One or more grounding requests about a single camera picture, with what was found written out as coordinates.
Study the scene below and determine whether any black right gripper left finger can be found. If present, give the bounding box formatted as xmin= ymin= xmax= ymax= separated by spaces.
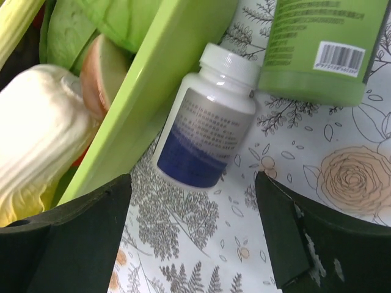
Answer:
xmin=1 ymin=174 xmax=132 ymax=292

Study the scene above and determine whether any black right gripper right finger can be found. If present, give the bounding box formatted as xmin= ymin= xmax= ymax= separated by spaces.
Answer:
xmin=255 ymin=172 xmax=390 ymax=292

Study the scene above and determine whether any white pill bottle blue label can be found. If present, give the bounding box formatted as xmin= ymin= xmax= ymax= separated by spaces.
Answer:
xmin=152 ymin=43 xmax=260 ymax=189

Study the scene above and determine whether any floral patterned table mat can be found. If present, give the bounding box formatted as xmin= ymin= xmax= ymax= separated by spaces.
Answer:
xmin=108 ymin=15 xmax=390 ymax=292

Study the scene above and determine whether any yellow white cabbage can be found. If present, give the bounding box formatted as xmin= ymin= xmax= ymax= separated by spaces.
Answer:
xmin=1 ymin=64 xmax=100 ymax=227

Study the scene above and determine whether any brown mushroom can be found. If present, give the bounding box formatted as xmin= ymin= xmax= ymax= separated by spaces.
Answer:
xmin=80 ymin=34 xmax=134 ymax=121

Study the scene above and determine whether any green cylindrical bottle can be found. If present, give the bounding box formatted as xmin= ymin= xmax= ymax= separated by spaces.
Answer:
xmin=259 ymin=0 xmax=390 ymax=107

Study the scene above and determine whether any round green cabbage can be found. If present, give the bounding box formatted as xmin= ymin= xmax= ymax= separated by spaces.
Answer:
xmin=39 ymin=0 xmax=161 ymax=74

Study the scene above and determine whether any celery stalk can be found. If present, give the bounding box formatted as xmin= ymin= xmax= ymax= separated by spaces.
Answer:
xmin=0 ymin=0 xmax=44 ymax=68

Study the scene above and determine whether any green plastic tray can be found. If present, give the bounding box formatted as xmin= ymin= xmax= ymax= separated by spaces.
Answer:
xmin=60 ymin=1 xmax=238 ymax=204

